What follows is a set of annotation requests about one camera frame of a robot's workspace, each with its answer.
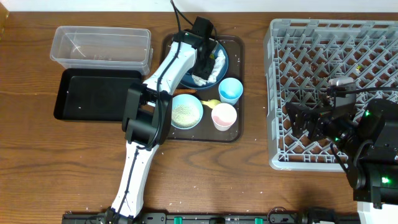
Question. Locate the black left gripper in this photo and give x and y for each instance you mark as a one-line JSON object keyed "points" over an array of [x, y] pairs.
{"points": [[206, 73]]}

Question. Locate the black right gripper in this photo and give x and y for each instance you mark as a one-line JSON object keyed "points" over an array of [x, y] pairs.
{"points": [[320, 118]]}

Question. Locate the white tissue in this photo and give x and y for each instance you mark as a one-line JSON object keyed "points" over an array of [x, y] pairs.
{"points": [[220, 62]]}

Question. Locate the pink cup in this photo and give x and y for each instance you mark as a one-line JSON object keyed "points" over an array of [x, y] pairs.
{"points": [[223, 116]]}

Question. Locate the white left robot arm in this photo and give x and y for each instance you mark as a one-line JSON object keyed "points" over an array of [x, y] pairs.
{"points": [[148, 112]]}

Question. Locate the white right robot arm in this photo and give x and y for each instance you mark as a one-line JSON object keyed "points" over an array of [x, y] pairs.
{"points": [[370, 145]]}

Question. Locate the grey dishwasher rack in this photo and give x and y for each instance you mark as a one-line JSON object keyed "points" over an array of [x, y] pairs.
{"points": [[300, 57]]}

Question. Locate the dark blue plate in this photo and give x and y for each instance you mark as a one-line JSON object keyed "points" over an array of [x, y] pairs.
{"points": [[188, 82]]}

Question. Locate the orange carrot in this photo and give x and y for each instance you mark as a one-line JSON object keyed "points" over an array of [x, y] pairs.
{"points": [[184, 91]]}

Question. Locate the light blue cup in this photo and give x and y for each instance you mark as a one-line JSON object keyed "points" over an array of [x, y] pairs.
{"points": [[230, 90]]}

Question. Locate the yellow spoon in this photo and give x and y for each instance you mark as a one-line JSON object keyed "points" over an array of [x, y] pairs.
{"points": [[210, 103]]}

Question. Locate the light blue rice bowl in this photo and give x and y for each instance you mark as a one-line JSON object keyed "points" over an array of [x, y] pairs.
{"points": [[187, 111]]}

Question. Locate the dark brown serving tray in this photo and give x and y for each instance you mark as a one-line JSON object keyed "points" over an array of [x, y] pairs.
{"points": [[205, 130]]}

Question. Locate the black rectangular bin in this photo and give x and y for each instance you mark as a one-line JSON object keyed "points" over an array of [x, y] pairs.
{"points": [[93, 94]]}

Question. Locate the clear plastic bin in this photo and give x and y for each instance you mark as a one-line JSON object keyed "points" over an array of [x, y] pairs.
{"points": [[112, 48]]}

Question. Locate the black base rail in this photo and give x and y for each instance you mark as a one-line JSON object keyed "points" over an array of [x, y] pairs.
{"points": [[278, 215]]}

